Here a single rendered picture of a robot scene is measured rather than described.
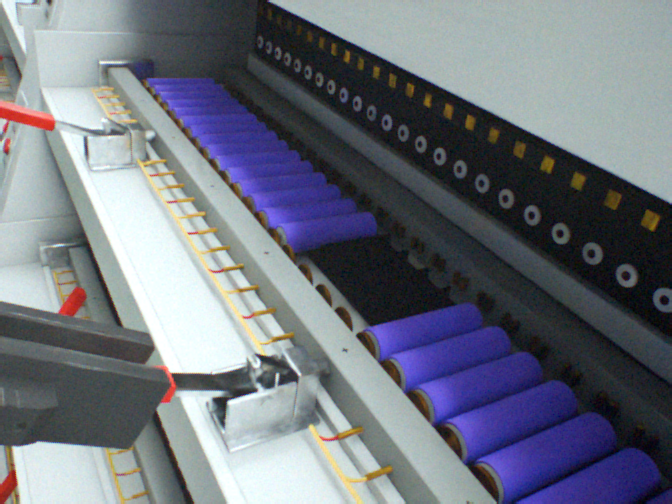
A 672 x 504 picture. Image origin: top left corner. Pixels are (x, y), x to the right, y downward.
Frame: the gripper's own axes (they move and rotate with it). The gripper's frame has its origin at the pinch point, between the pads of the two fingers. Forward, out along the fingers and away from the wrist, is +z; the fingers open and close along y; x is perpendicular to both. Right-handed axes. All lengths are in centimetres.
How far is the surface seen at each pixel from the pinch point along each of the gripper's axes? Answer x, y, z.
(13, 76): -15, -103, 16
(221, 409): -0.9, -0.7, 7.9
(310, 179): 6.8, -17.0, 17.8
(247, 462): -1.1, 2.0, 8.0
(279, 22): 15.3, -35.6, 19.5
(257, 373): 1.9, 0.4, 7.3
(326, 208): 6.3, -12.8, 16.9
